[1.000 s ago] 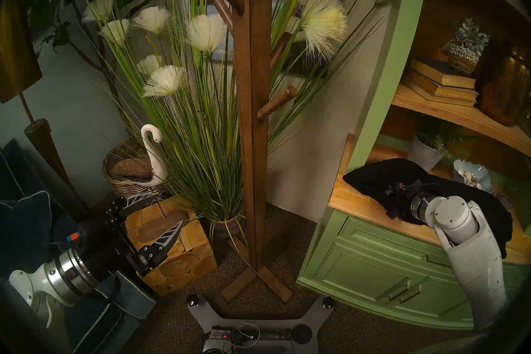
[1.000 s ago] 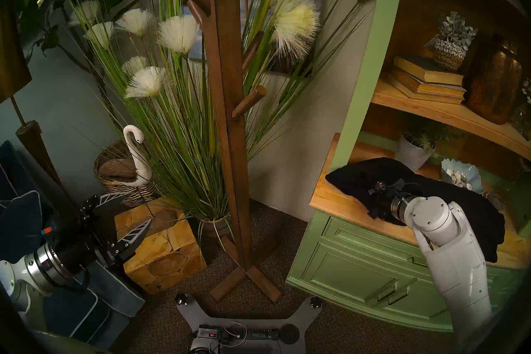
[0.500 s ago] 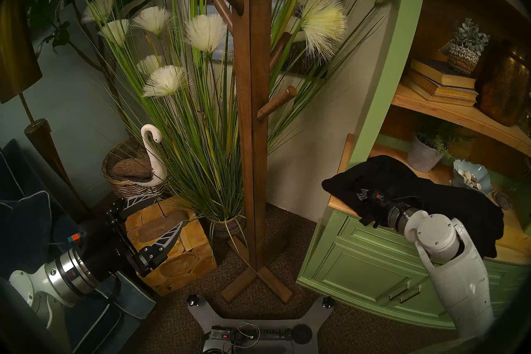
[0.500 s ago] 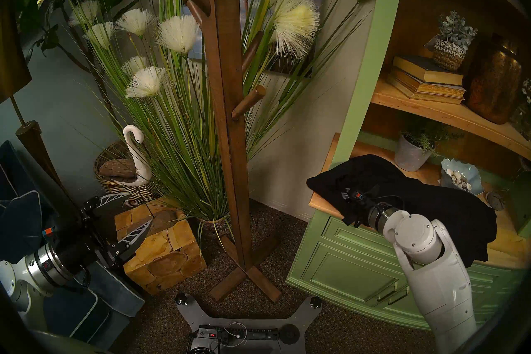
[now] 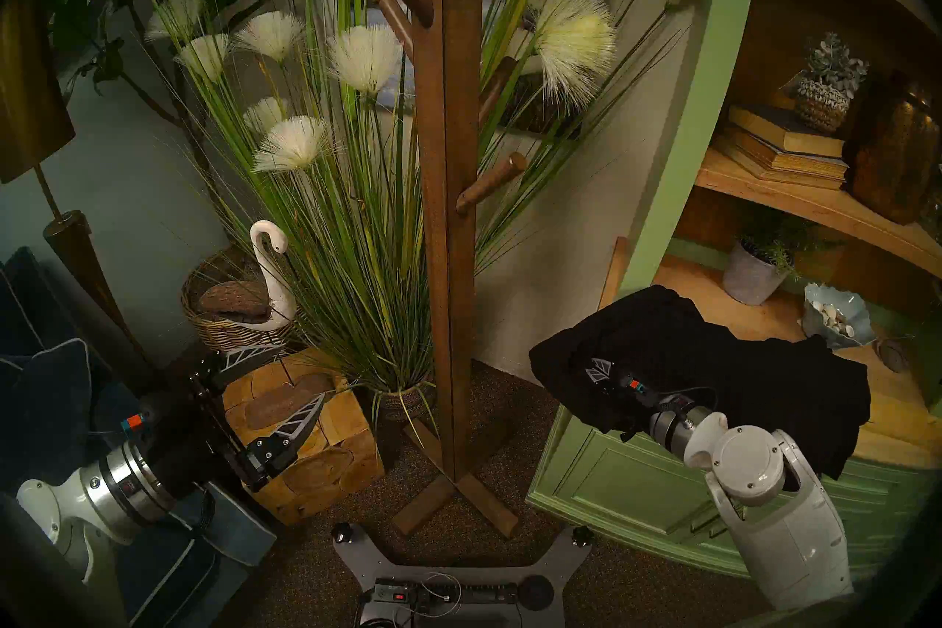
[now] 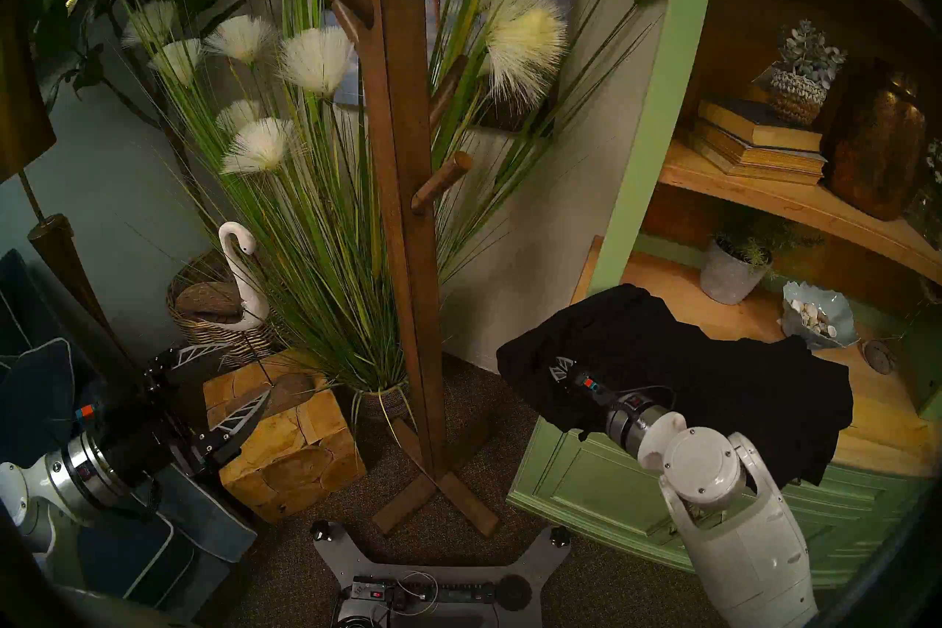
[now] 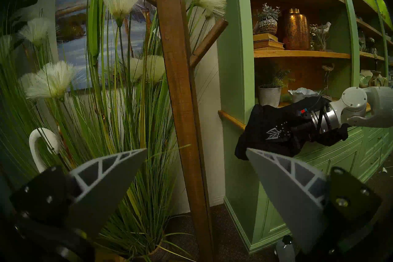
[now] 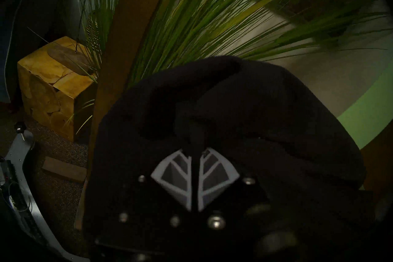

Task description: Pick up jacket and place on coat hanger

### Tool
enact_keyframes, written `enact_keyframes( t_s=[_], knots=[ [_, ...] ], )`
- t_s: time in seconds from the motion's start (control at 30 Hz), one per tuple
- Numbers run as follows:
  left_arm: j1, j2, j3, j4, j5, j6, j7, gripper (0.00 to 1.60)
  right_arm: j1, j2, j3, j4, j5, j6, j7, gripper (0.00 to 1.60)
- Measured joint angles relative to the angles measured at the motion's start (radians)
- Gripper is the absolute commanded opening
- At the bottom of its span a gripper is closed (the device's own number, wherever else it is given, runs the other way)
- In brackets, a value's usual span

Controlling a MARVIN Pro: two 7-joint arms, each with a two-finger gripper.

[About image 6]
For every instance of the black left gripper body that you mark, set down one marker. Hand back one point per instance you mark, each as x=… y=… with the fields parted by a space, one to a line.
x=154 y=442

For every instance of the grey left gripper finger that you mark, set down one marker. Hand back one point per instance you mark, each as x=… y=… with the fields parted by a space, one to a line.
x=239 y=422
x=195 y=353

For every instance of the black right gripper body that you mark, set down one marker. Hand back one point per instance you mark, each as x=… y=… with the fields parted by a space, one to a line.
x=592 y=402

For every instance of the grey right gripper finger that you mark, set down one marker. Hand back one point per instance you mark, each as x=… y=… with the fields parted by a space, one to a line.
x=569 y=366
x=556 y=370

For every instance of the black jacket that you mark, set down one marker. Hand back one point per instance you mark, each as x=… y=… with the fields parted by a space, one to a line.
x=736 y=384

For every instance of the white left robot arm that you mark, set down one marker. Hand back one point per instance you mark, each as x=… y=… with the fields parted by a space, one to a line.
x=44 y=494

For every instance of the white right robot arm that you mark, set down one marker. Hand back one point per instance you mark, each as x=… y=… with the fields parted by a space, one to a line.
x=736 y=531

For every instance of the brown wooden coat rack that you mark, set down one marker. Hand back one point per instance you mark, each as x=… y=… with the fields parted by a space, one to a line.
x=397 y=119

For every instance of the woven wicker basket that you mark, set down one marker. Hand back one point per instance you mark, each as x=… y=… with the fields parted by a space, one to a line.
x=221 y=339

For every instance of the wooden block side table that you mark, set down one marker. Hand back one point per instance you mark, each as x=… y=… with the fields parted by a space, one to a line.
x=294 y=457

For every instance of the white swan figurine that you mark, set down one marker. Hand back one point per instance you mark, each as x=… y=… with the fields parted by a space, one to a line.
x=254 y=299

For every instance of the blue cushion white piping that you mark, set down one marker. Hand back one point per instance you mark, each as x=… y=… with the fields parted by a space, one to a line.
x=37 y=398

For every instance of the fern in grey pot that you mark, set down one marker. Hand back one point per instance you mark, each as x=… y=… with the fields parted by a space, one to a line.
x=728 y=277

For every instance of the blue shell bowl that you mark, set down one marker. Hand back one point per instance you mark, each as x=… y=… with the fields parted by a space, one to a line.
x=839 y=310

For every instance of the old book tan cover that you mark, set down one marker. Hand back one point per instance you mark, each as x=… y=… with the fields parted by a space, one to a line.
x=758 y=174
x=765 y=157

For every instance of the round grey stone ornament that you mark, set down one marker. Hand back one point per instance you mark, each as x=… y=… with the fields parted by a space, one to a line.
x=877 y=356

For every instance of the tall grass plant white puffs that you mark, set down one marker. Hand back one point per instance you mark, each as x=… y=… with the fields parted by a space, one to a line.
x=316 y=60

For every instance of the green wooden shelf cabinet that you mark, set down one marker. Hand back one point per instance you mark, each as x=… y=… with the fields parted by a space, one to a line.
x=677 y=45

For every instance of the succulent in woven pot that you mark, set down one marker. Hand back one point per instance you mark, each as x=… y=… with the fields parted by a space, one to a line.
x=798 y=97

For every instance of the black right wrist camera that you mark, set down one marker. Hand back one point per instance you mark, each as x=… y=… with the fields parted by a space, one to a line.
x=589 y=384

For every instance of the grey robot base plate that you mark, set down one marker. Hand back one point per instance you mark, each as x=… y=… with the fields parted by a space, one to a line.
x=346 y=560

